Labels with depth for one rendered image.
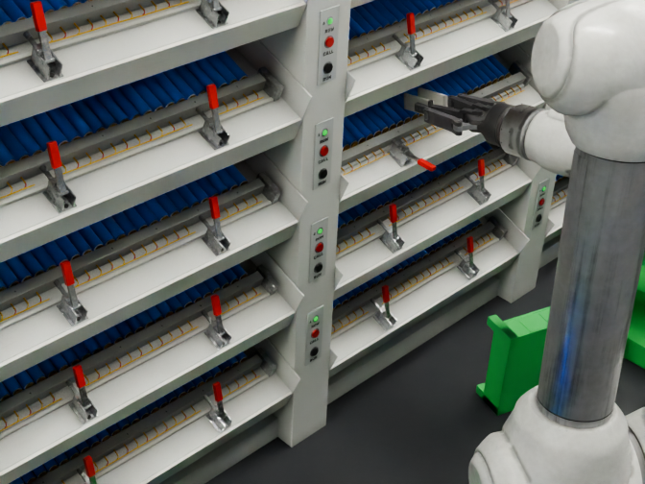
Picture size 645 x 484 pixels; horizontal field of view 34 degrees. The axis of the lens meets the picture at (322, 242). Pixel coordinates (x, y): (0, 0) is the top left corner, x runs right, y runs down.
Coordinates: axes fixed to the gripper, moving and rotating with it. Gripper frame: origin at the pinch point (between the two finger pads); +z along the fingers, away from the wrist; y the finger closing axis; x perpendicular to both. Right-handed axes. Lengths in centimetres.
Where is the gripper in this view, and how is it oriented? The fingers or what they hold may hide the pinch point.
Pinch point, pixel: (424, 102)
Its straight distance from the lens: 201.4
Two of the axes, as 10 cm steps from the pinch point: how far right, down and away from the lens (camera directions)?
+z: -6.8, -3.1, 6.6
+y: -7.3, 3.5, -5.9
